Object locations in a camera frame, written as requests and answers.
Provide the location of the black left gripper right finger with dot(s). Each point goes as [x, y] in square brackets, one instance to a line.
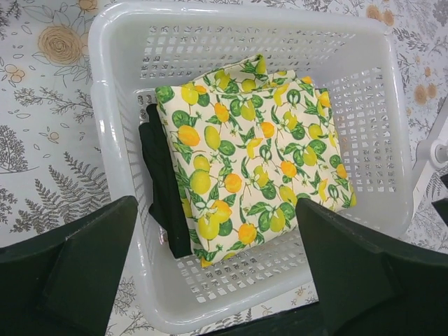
[369, 283]

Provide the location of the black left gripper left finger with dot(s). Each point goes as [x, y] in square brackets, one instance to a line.
[64, 281]

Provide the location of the black folded cloth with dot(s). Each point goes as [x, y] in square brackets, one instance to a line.
[166, 208]

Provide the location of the white metal clothes rack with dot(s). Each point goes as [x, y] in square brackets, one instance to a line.
[431, 155]

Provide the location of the lemon print folded cloth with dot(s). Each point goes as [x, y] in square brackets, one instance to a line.
[245, 145]

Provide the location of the white plastic laundry basket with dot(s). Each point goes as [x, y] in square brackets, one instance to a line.
[138, 45]

